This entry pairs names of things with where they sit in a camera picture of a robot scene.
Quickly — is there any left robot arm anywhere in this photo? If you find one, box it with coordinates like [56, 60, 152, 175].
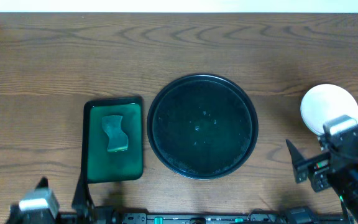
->
[6, 175, 95, 224]

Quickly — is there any white plate front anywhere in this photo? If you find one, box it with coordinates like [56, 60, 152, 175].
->
[300, 84, 358, 136]

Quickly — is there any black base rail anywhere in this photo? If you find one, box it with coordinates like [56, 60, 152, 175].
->
[56, 207, 355, 224]

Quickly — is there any dark green sponge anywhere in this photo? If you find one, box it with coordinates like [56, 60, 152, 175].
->
[101, 115, 129, 152]

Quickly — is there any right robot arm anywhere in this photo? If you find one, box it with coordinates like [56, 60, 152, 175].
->
[286, 126, 358, 223]

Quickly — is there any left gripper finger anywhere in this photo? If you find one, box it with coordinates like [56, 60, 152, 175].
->
[71, 174, 94, 218]
[35, 177, 48, 190]

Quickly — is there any round black serving tray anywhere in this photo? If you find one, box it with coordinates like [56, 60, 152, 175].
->
[147, 74, 259, 180]

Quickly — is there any rectangular green tray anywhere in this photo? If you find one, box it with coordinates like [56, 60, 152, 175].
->
[80, 97, 143, 184]

